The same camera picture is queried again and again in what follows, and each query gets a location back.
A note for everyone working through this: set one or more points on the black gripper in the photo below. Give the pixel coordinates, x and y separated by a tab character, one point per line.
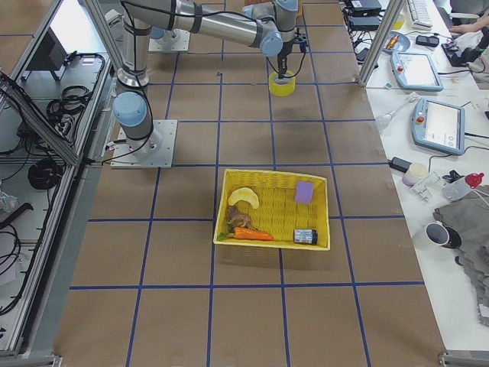
282	62

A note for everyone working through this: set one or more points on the yellow packing tape roll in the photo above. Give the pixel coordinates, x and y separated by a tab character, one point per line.
281	86

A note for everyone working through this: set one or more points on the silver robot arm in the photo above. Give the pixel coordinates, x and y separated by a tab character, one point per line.
270	27

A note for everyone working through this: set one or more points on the blue plate with brass part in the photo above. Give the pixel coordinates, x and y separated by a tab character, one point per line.
396	42

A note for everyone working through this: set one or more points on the purple foam block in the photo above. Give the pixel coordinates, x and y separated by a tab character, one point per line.
304	192

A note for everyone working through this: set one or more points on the upper teach pendant tablet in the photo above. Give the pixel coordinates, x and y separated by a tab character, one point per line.
415	72

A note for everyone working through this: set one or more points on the teach pendant tablet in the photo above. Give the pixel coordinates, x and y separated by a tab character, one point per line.
439	126
415	72

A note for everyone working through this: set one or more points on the yellow toy banana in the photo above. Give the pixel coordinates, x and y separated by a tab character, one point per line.
245	194

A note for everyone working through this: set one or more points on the yellow woven basket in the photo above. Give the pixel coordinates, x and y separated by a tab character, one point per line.
278	213

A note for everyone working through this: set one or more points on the brown toy animal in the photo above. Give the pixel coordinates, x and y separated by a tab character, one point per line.
237	219

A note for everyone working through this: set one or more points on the lower teach pendant tablet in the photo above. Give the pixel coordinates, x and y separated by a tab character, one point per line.
439	126

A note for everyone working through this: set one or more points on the black blue battery can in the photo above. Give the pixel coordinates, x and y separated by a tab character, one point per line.
305	236

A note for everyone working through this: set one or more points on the lavender white jar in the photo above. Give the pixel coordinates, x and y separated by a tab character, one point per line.
414	174

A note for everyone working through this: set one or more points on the orange toy carrot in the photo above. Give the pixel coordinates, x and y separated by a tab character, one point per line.
246	234

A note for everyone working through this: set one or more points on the white black mug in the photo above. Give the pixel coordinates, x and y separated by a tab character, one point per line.
443	236

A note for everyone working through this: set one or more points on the grey folded cloth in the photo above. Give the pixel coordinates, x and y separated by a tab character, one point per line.
467	218

